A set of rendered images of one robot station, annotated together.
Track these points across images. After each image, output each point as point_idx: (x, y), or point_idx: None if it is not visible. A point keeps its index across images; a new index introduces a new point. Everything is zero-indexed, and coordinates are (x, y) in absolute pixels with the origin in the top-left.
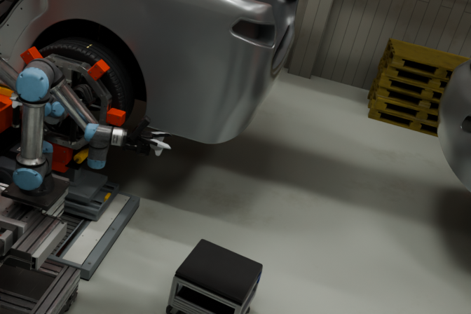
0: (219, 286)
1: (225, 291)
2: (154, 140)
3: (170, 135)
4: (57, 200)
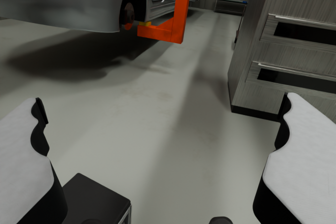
0: (107, 223)
1: (116, 217)
2: (329, 190)
3: (42, 104)
4: None
